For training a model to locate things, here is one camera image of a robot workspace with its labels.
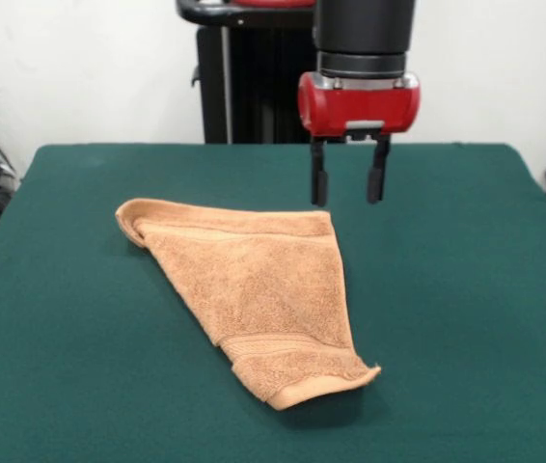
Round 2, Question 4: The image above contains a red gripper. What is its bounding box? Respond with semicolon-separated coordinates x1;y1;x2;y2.
297;70;422;208

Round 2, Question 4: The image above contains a tan terry towel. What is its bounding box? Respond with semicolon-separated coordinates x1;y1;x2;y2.
114;196;382;412

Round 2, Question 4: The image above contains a dark green table cloth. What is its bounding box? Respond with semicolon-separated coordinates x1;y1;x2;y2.
0;141;546;463

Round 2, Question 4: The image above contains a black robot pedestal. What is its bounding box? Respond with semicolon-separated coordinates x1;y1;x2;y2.
175;0;322;146

